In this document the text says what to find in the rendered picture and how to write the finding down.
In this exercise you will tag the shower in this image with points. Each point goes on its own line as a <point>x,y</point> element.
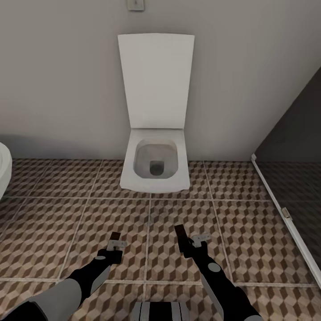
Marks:
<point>296,236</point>

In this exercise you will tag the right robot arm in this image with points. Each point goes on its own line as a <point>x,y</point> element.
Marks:
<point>231,302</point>

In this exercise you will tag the robot trunk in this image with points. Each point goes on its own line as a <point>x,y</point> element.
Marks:
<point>160,311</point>

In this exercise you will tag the mousetrap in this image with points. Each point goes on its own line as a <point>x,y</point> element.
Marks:
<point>181,234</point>
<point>115,236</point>

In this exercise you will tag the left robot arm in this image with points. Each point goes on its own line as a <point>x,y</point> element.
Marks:
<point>61,301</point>

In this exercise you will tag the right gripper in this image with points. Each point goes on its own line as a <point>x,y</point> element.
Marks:
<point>190,251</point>

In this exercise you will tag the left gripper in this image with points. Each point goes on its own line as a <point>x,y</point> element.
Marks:
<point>115,255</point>

